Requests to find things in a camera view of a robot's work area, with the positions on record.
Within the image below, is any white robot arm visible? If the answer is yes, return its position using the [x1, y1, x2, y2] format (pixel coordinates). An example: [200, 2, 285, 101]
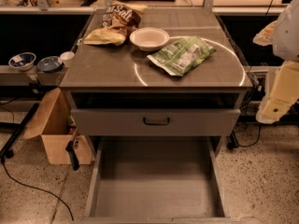
[253, 0, 299, 124]

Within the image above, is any grey drawer cabinet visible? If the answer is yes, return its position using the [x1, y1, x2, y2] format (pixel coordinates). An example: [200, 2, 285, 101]
[61, 7, 251, 148]

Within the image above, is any green chip bag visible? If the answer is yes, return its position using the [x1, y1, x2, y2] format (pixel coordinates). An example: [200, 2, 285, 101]
[147, 36, 216, 77]

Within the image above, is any white paper bowl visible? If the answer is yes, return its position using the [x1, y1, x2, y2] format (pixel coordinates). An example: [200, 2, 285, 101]
[130, 27, 169, 51]

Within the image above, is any brown yellow chip bag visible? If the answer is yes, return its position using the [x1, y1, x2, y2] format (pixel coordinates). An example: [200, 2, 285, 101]
[83, 2, 147, 46]

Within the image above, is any small white cup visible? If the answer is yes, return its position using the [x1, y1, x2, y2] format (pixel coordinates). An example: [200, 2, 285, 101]
[60, 51, 75, 67]

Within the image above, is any cardboard box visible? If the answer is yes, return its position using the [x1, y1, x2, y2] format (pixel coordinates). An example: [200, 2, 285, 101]
[22, 87, 93, 166]

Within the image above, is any dark blue bowl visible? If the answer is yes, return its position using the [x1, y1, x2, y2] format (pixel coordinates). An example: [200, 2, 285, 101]
[37, 56, 62, 72]

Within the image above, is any grey side shelf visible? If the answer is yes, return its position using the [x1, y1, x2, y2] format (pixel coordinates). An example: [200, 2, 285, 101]
[0, 65, 66, 86]

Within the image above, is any black stand leg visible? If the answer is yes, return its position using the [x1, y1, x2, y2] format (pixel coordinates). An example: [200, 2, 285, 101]
[0, 103, 39, 161]

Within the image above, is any grey upper drawer with handle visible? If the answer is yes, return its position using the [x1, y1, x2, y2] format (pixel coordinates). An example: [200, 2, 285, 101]
[71, 109, 240, 136]

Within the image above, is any black handled tool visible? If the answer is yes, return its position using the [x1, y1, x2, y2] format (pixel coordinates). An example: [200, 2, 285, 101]
[65, 129, 79, 171]

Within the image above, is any black floor cable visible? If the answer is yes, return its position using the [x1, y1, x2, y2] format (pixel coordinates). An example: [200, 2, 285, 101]
[0, 158, 75, 222]

